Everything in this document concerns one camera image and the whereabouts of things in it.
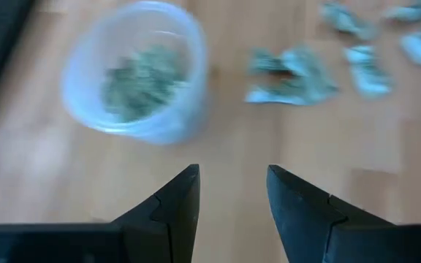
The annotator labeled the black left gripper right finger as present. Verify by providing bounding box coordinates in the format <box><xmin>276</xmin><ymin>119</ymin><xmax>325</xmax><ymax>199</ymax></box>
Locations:
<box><xmin>266</xmin><ymin>163</ymin><xmax>395</xmax><ymax>263</ymax></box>

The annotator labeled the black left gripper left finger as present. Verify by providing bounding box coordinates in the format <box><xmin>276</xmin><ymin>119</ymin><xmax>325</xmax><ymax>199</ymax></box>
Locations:
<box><xmin>110</xmin><ymin>163</ymin><xmax>201</xmax><ymax>263</ymax></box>

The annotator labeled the clear plastic cup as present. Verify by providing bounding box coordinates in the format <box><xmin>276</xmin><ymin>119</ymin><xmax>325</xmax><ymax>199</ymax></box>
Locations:
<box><xmin>59</xmin><ymin>0</ymin><xmax>211</xmax><ymax>146</ymax></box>

